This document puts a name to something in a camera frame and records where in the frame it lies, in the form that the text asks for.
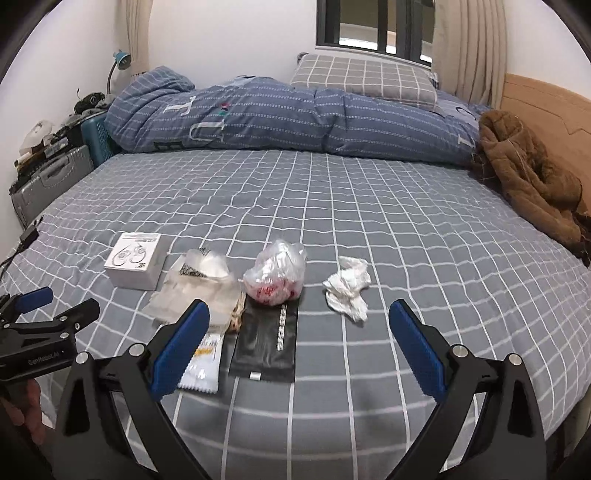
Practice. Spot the grey checked bed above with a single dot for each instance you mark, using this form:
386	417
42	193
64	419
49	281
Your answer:
369	221

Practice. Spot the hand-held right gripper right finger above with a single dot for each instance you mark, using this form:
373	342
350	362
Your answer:
418	346

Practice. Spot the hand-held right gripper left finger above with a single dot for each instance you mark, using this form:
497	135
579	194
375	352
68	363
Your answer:
182	350

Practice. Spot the brown fleece jacket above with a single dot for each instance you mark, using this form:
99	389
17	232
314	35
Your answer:
521	166

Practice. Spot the black foil pouch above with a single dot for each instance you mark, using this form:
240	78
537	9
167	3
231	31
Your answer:
263	346

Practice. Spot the clear plastic wrapper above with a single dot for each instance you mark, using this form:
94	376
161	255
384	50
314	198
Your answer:
203	286

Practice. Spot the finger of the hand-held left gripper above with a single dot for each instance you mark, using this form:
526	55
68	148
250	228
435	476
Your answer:
69	321
32	297

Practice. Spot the blue striped duvet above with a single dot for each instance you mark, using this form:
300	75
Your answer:
300	120

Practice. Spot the wide beige curtain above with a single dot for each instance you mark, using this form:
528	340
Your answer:
471	46

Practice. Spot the small white box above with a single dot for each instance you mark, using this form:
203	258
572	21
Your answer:
134	258

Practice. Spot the brown printed wrapper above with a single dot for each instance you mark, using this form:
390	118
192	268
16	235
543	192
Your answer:
236	318

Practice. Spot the white rounded object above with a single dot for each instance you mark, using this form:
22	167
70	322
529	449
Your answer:
39	131

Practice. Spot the clear plastic bag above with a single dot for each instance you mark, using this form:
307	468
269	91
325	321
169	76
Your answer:
277	272

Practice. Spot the black power adapter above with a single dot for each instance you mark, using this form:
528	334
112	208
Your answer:
28	235

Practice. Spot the dark framed window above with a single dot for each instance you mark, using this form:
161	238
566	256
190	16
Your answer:
369	23

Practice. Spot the wooden headboard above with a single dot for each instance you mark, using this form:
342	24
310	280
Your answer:
554	106

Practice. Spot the person's left hand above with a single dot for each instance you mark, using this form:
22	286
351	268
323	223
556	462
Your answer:
34	410

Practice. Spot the grey checked pillow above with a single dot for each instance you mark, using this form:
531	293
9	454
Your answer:
364	78

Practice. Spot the white yellow snack wrapper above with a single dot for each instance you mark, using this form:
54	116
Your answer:
203	364

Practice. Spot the narrow beige curtain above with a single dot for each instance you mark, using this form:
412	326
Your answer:
138	37

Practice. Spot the teal suitcase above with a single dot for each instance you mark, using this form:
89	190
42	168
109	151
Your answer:
94	138

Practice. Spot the white tissue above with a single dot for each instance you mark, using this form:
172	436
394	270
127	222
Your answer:
346	286

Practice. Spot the blue desk lamp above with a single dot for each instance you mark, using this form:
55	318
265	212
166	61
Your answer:
123	60

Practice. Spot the grey suitcase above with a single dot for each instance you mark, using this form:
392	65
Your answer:
51	180

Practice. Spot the small black gadget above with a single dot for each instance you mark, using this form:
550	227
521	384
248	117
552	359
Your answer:
92	100

